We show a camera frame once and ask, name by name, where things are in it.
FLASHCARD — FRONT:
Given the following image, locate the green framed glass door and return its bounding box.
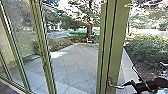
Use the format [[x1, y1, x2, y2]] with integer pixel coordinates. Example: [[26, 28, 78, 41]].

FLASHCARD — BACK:
[[95, 0, 132, 94], [0, 0, 58, 94]]

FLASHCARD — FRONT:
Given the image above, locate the large green shrub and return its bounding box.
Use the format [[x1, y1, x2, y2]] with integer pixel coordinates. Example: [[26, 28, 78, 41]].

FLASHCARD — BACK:
[[125, 33, 168, 69]]

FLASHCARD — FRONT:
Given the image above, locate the metal outdoor chair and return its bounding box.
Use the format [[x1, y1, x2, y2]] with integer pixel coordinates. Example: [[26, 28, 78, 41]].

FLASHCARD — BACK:
[[85, 37, 94, 45]]

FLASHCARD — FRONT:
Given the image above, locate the green outdoor canopy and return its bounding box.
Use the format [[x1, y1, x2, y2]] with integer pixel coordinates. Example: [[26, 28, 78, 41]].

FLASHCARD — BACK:
[[68, 30, 101, 36]]

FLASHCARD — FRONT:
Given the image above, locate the leafy green tree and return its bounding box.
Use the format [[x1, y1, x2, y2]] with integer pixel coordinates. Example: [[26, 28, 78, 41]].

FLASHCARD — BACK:
[[68, 0, 103, 40]]

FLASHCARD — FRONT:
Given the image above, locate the low green hedge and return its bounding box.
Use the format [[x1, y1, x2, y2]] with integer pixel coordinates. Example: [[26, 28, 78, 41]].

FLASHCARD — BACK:
[[32, 34, 88, 54]]

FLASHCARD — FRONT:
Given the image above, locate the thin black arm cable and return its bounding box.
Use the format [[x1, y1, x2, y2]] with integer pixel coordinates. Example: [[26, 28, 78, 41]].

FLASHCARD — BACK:
[[130, 65, 149, 85]]

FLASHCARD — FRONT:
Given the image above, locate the metal door handle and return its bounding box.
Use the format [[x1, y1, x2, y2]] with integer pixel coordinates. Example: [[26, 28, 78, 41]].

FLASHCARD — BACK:
[[107, 77, 125, 90]]

